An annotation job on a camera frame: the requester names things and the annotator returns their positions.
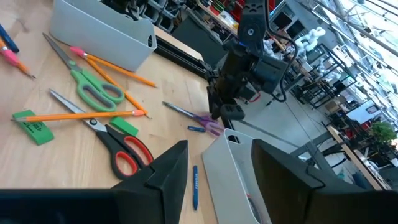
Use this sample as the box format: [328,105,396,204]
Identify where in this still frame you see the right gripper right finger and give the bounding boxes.
[251,138,325,224]

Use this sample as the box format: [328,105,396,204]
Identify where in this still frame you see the green handled scissors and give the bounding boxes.
[42,32,126,113]

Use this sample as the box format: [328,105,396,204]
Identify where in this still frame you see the large black box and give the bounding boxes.
[172,12,231,68]

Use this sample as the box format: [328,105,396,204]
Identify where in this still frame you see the storage shelf with bins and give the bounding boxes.
[102,0,200,34]

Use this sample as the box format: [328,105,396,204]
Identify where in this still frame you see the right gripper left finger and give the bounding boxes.
[111,139,190,224]

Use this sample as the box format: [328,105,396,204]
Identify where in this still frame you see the red and black scissors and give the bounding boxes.
[49,88,155,181]

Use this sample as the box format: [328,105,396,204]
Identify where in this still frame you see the wooden workbench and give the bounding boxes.
[326,124,392,191]

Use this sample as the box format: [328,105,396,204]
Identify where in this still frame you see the black metal rack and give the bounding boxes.
[292,43,357,108]

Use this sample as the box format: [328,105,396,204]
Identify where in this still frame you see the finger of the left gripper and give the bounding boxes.
[207,85,222,121]

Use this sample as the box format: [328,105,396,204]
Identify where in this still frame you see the red rolling stool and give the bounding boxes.
[246,91,262,104]

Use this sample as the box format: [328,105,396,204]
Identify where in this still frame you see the orange pencil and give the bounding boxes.
[0,39,37,80]
[81,55,152,119]
[70,46,157,88]
[11,109,146,123]

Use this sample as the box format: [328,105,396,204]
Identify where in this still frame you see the green bushy plant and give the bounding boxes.
[369,121,398,144]

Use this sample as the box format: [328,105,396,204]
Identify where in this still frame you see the white robot figure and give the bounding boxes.
[294,26,327,52]

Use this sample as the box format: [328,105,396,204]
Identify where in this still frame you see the green eraser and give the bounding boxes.
[109,116,139,137]
[12,108,55,146]

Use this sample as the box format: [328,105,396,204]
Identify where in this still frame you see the grey plastic bin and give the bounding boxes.
[49,0,158,73]
[201,128,273,224]

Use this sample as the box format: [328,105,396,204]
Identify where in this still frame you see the black metal table frame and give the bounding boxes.
[154,34,237,131]

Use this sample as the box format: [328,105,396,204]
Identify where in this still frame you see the purple handled scissors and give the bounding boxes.
[161,101,226,137]

